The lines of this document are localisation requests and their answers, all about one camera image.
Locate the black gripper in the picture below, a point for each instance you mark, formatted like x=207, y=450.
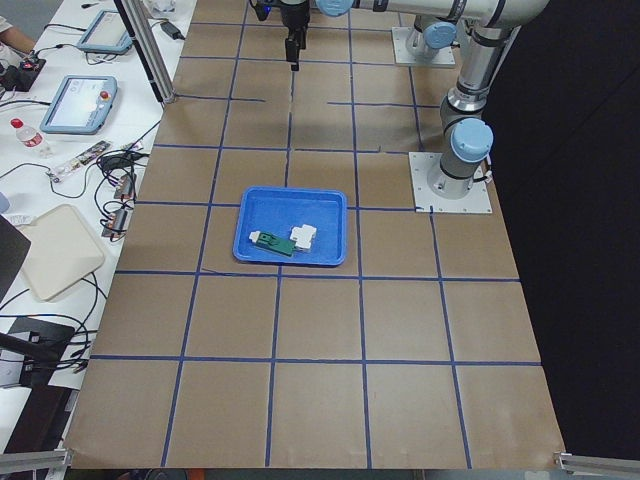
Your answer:
x=294, y=15

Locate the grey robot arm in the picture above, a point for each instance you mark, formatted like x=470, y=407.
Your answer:
x=428, y=36
x=468, y=139

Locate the black power adapter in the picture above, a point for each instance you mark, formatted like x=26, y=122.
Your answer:
x=172, y=31

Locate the blue plastic tray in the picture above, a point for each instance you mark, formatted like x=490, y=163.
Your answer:
x=278, y=209

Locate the white circuit breaker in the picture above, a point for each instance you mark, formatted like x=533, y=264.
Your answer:
x=303, y=237

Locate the green white terminal block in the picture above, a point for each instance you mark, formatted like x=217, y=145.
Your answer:
x=272, y=243

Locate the far teach pendant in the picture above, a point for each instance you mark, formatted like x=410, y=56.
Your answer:
x=106, y=34

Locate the teach pendant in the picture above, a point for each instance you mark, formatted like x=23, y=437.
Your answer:
x=81, y=105
x=106, y=34

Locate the near teach pendant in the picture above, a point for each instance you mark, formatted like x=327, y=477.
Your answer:
x=81, y=105

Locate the plastic water bottle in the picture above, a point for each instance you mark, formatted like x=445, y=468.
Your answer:
x=31, y=138

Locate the beige plastic tray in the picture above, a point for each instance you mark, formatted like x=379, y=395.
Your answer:
x=64, y=249

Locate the black laptop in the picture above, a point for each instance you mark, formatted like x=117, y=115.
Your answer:
x=14, y=247

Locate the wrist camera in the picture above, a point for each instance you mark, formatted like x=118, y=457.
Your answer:
x=263, y=8

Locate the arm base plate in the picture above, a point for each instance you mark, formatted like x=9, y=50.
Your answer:
x=436, y=192
x=444, y=59

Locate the aluminium frame post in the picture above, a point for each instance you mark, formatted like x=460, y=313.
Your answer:
x=139, y=30

